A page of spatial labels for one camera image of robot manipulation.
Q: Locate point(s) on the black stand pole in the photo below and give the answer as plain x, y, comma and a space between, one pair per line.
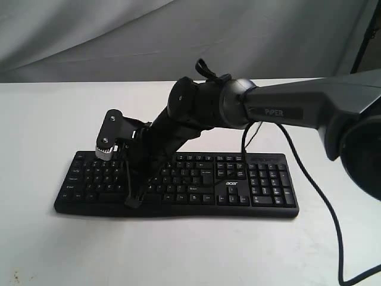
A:
369, 34

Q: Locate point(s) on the black acer keyboard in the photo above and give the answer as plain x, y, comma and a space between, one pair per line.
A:
190, 184

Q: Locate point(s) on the grey backdrop cloth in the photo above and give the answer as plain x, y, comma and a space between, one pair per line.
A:
99, 41

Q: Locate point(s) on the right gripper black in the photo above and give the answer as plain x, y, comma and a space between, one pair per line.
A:
147, 152

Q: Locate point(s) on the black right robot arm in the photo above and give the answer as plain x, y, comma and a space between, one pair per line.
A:
344, 110

